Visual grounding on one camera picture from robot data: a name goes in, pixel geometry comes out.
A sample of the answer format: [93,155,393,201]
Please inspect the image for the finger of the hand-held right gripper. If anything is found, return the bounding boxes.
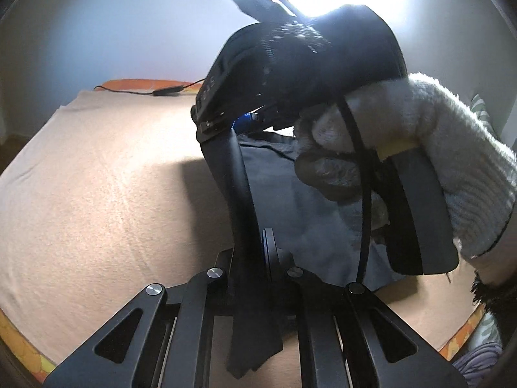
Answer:
[190,101,291,144]
[228,0,301,22]

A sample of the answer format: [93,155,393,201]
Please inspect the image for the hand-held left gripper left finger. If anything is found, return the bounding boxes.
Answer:
[42,251,243,388]

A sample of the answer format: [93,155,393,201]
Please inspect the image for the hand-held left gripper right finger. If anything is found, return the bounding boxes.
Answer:
[262,228,469,388]

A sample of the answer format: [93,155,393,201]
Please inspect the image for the black pants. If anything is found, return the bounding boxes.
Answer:
[198,129,408,377]

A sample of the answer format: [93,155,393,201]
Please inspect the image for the person's right hand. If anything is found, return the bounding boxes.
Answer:
[293,72,517,284]

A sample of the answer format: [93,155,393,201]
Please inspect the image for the tan blanket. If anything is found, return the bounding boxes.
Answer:
[0,89,485,368]

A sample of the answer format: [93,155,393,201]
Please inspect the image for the orange patterned bed sheet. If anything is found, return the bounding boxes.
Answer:
[0,79,485,377]

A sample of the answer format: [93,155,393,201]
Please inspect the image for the black cable with inline switch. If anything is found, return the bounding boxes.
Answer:
[94,81,206,98]

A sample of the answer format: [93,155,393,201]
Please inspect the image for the black gripper strap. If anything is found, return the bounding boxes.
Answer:
[339,95,374,284]

